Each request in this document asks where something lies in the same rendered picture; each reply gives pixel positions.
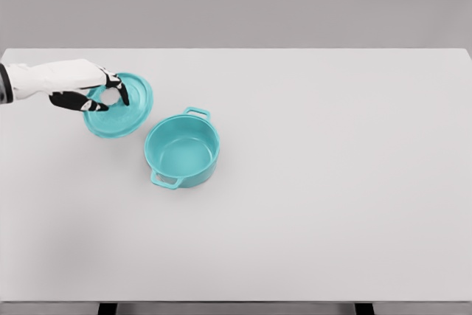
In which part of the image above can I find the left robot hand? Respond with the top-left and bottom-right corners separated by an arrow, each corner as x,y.
43,58 -> 131,113

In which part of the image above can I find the teal pot lid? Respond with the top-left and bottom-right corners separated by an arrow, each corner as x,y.
83,72 -> 153,139

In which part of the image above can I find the teal pot with handles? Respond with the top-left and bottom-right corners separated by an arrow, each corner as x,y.
143,106 -> 221,190

